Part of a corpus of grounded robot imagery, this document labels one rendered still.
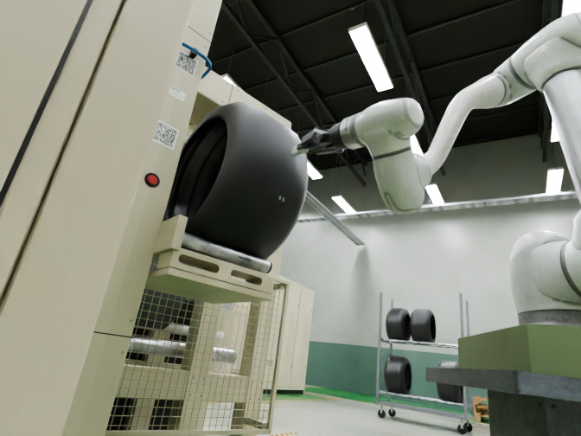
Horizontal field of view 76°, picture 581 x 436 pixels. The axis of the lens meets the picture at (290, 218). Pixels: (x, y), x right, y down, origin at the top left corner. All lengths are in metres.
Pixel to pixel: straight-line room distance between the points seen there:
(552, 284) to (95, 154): 1.04
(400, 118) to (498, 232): 11.82
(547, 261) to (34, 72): 1.08
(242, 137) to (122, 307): 0.59
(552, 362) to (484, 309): 11.16
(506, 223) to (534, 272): 11.63
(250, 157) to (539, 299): 0.86
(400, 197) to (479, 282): 11.34
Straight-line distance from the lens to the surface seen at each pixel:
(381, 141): 0.95
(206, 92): 1.74
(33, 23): 0.30
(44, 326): 0.25
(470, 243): 12.62
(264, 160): 1.14
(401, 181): 0.95
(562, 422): 1.04
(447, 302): 12.24
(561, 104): 1.24
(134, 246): 1.11
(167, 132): 1.25
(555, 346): 0.96
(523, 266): 1.17
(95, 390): 1.10
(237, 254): 1.17
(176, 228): 1.04
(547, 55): 1.30
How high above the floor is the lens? 0.61
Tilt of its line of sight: 21 degrees up
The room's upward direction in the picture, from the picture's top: 8 degrees clockwise
